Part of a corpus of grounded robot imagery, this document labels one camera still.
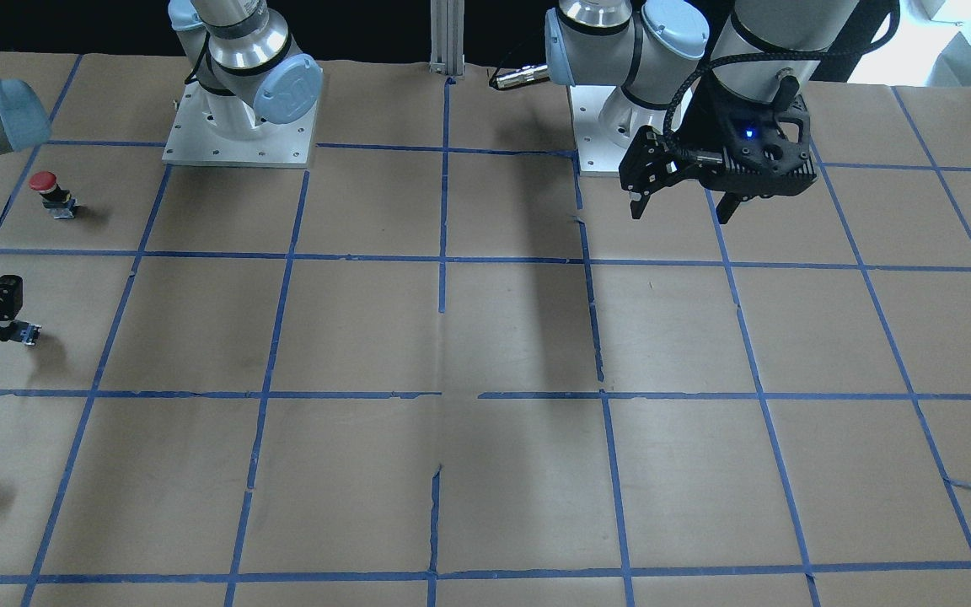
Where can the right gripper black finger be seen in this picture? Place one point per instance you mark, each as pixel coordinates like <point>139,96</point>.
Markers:
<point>15,331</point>

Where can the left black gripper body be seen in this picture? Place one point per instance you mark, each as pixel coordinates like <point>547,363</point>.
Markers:
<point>707,126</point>

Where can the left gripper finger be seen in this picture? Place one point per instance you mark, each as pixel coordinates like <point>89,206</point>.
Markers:
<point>728,205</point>
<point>651,164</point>

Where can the red push button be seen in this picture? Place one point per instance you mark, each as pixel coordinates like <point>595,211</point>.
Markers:
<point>59,202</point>

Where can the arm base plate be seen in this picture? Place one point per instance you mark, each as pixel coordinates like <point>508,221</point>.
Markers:
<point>223,132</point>
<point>604,121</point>

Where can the silver cable connector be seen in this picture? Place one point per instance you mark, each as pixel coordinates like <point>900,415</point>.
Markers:
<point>524,76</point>

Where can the aluminium frame post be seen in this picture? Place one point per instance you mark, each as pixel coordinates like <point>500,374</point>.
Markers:
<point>447,38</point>

